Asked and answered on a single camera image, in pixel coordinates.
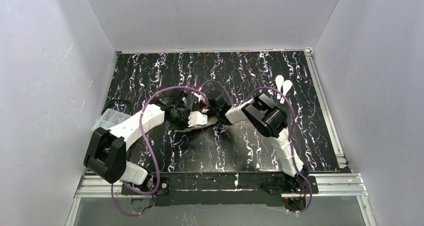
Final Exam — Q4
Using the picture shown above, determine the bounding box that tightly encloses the white spoon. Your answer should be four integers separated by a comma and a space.
280, 80, 293, 104
275, 75, 284, 93

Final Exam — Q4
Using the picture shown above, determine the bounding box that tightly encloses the beige cloth napkin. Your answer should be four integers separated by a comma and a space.
174, 117, 218, 133

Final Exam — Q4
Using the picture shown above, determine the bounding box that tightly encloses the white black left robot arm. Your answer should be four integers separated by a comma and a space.
83, 89, 190, 185

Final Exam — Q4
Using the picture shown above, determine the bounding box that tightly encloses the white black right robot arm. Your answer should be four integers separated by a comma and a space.
206, 90, 304, 177

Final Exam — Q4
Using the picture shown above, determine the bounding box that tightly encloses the clear plastic box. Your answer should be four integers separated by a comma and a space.
91, 108, 131, 132

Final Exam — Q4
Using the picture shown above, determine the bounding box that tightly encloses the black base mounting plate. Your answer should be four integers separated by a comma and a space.
120, 173, 320, 207

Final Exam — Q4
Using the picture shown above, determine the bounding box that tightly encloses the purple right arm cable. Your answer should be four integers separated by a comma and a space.
195, 80, 314, 214

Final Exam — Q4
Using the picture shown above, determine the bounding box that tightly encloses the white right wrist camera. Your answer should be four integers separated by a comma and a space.
193, 92, 207, 104

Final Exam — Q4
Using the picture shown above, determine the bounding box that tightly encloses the aluminium front frame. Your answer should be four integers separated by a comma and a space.
66, 172, 376, 225

